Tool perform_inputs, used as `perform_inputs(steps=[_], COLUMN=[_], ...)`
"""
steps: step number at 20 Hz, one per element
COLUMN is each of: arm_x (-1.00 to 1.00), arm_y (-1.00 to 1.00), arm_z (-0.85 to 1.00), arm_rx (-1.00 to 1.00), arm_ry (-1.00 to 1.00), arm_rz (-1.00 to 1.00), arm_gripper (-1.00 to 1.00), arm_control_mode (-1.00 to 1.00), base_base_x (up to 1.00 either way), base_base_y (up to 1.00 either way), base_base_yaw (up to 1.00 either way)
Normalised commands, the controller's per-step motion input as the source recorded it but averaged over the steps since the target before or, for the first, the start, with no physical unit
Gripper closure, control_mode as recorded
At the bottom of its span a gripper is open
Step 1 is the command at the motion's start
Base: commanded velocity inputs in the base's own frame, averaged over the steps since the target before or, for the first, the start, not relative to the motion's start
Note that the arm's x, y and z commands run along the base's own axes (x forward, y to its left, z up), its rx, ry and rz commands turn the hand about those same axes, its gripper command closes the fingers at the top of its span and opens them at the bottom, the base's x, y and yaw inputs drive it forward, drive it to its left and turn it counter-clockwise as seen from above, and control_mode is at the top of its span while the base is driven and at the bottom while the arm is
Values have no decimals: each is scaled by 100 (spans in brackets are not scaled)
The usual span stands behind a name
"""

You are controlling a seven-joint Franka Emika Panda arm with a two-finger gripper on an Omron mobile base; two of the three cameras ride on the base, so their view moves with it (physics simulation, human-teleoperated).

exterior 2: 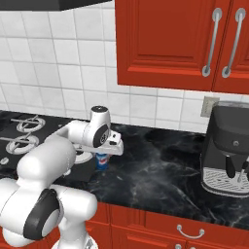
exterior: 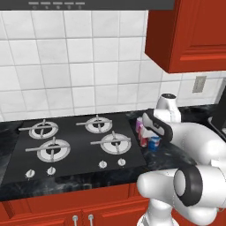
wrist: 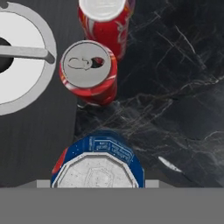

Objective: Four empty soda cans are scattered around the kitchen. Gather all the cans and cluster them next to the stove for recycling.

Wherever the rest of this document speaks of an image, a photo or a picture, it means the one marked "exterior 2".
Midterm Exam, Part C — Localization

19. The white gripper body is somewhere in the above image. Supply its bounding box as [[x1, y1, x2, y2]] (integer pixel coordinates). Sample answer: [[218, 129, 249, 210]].
[[75, 138, 125, 157]]

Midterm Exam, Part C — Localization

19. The blue soda can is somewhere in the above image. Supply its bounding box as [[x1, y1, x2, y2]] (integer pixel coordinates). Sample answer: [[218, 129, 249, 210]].
[[95, 153, 110, 171]]

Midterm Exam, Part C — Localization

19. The black hob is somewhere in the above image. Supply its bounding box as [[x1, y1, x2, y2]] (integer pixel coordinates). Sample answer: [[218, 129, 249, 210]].
[[0, 110, 100, 183]]

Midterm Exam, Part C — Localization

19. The red base cupboard door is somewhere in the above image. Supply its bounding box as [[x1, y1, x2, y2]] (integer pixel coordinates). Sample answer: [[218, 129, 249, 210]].
[[110, 225, 189, 249]]

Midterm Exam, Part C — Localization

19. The dark grey coffee machine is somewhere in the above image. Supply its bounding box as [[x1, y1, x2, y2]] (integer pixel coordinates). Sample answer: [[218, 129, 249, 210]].
[[199, 100, 249, 198]]

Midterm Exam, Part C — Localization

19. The wide red cupboard door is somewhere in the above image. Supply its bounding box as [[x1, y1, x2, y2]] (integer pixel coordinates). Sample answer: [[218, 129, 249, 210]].
[[115, 0, 233, 92]]

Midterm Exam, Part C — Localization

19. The red drawer front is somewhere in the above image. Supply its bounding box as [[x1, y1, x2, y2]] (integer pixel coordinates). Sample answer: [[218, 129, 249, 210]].
[[144, 209, 249, 249]]

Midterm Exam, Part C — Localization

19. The dark range hood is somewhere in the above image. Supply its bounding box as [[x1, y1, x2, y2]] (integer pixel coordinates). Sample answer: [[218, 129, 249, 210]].
[[0, 0, 115, 13]]

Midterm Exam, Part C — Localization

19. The grey wall outlet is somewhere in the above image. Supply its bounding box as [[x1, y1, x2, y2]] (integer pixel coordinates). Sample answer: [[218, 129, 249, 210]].
[[199, 95, 221, 118]]

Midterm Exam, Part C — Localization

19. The silver drawer handle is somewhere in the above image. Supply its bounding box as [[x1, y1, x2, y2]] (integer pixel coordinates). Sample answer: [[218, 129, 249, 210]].
[[176, 224, 206, 240]]

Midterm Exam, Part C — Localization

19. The silver cupboard door handle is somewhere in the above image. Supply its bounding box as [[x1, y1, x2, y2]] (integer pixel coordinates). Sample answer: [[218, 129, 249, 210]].
[[221, 7, 247, 79], [201, 7, 224, 78]]

